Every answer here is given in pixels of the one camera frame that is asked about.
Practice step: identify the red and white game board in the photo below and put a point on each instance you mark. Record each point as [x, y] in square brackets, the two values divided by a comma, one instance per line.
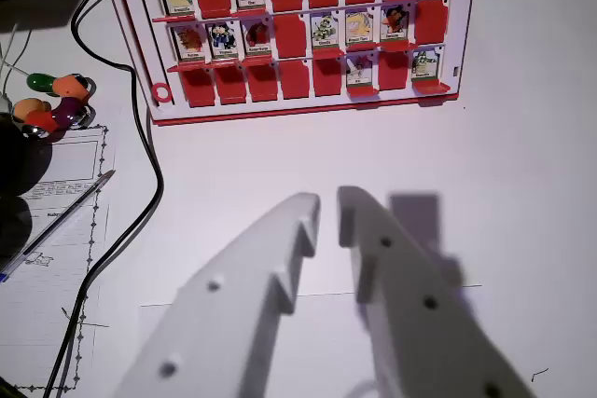
[298, 44]

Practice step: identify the printed paper sheet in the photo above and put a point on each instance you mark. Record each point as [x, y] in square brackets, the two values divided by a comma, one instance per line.
[42, 314]

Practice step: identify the red board flap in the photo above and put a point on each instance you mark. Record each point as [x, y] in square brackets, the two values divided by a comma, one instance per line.
[431, 88]

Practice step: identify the colourful toy figure bundle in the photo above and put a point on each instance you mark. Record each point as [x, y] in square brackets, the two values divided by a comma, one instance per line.
[60, 100]

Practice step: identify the black rounded object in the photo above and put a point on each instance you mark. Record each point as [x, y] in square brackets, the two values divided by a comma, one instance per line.
[18, 174]

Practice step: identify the clear ballpoint pen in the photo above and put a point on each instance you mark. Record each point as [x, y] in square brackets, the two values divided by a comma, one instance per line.
[60, 223]

